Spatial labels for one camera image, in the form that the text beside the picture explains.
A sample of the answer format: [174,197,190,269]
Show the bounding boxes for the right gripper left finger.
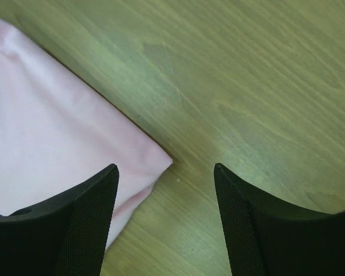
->
[0,164,119,275]

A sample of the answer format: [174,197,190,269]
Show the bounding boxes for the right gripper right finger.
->
[214,163,345,275]

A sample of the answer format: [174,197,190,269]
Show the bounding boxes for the light pink t-shirt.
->
[0,19,173,244]

